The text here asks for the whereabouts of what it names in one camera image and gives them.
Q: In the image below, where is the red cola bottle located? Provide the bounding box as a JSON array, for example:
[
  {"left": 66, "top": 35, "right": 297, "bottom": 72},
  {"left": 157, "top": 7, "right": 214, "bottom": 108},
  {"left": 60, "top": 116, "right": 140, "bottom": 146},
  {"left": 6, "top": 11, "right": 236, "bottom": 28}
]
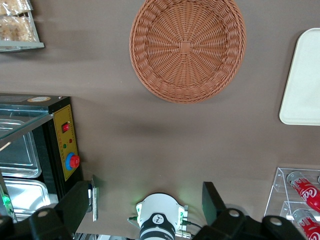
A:
[
  {"left": 291, "top": 208, "right": 320, "bottom": 240},
  {"left": 286, "top": 171, "right": 320, "bottom": 213}
]

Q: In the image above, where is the stainless steel warmer pan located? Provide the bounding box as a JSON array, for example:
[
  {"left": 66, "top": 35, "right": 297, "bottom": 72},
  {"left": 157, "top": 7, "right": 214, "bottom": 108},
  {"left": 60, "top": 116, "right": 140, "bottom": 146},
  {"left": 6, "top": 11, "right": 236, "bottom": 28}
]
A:
[
  {"left": 0, "top": 118, "right": 42, "bottom": 179},
  {"left": 0, "top": 178, "right": 60, "bottom": 222}
]

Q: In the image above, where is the red knob with blue ring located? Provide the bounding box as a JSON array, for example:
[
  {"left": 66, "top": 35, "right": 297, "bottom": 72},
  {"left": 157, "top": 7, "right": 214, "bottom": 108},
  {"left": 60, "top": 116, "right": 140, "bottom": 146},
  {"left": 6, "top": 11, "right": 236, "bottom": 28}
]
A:
[{"left": 65, "top": 151, "right": 81, "bottom": 171}]

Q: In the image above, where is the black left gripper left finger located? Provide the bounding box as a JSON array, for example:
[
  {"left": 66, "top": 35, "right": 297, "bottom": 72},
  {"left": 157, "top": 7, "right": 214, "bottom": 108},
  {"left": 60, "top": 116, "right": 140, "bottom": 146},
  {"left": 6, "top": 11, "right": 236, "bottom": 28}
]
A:
[{"left": 28, "top": 181, "right": 92, "bottom": 240}]

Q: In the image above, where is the beige rectangular tray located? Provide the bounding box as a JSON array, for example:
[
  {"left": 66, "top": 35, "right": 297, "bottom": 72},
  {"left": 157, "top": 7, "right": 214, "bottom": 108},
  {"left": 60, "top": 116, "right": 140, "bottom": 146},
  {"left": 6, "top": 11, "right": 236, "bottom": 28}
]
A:
[{"left": 278, "top": 27, "right": 320, "bottom": 126}]

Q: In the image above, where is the tray of packaged snacks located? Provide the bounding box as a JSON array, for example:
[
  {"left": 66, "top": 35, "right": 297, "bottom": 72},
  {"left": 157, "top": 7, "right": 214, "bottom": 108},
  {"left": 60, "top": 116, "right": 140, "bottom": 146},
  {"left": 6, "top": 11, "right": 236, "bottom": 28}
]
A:
[{"left": 0, "top": 0, "right": 45, "bottom": 53}]

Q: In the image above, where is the black food warmer cabinet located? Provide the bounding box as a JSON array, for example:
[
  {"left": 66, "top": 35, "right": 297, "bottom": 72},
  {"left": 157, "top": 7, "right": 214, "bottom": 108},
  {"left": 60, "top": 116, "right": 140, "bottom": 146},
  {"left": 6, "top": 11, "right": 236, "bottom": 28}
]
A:
[{"left": 0, "top": 92, "right": 100, "bottom": 240}]

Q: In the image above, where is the round brown wicker basket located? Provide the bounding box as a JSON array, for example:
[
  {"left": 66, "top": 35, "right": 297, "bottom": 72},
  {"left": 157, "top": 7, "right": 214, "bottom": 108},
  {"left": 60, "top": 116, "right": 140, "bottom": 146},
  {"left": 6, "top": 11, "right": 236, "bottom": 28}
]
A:
[{"left": 128, "top": 0, "right": 247, "bottom": 105}]

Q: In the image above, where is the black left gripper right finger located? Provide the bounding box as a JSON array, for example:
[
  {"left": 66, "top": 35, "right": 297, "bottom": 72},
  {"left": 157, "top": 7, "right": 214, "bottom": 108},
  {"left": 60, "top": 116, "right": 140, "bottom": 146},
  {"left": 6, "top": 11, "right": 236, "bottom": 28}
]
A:
[{"left": 191, "top": 181, "right": 263, "bottom": 240}]

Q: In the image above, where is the clear bag of bread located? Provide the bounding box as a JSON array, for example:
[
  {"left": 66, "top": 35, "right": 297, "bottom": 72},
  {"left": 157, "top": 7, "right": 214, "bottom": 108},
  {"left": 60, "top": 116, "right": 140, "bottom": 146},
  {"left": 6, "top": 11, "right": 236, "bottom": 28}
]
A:
[
  {"left": 0, "top": 14, "right": 38, "bottom": 43},
  {"left": 0, "top": 0, "right": 34, "bottom": 16}
]

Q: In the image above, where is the clear acrylic bottle rack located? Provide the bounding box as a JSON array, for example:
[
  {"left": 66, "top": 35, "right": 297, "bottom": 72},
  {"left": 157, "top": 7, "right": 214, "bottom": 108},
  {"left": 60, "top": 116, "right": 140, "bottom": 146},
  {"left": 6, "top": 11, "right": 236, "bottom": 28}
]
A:
[{"left": 263, "top": 166, "right": 320, "bottom": 240}]

